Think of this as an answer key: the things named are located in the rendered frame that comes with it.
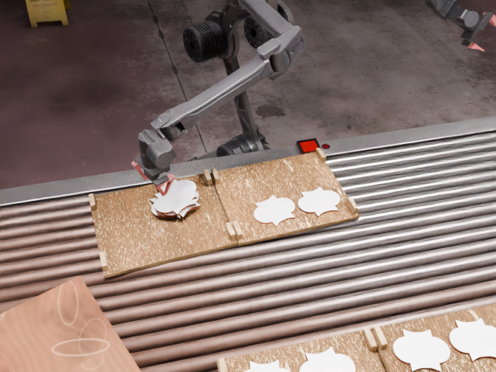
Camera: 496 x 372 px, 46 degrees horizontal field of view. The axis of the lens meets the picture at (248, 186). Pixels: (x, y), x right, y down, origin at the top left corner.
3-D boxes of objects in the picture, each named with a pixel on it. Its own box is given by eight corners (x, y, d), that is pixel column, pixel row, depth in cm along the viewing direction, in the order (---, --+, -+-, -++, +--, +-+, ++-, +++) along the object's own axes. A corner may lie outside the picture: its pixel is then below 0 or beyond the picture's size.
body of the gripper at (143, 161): (153, 181, 173) (150, 162, 168) (134, 163, 178) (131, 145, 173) (171, 171, 176) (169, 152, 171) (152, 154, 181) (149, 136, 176)
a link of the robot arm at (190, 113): (283, 60, 179) (274, 35, 171) (292, 70, 176) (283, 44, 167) (164, 137, 177) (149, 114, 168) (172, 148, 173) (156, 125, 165)
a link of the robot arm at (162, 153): (177, 129, 176) (165, 111, 169) (196, 150, 169) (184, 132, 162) (145, 153, 175) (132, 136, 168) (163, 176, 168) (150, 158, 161)
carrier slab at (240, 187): (209, 176, 206) (209, 172, 205) (318, 153, 215) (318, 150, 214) (238, 246, 181) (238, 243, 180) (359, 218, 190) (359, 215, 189)
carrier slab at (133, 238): (89, 201, 196) (88, 197, 195) (207, 175, 206) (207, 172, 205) (104, 279, 172) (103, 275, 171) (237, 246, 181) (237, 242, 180)
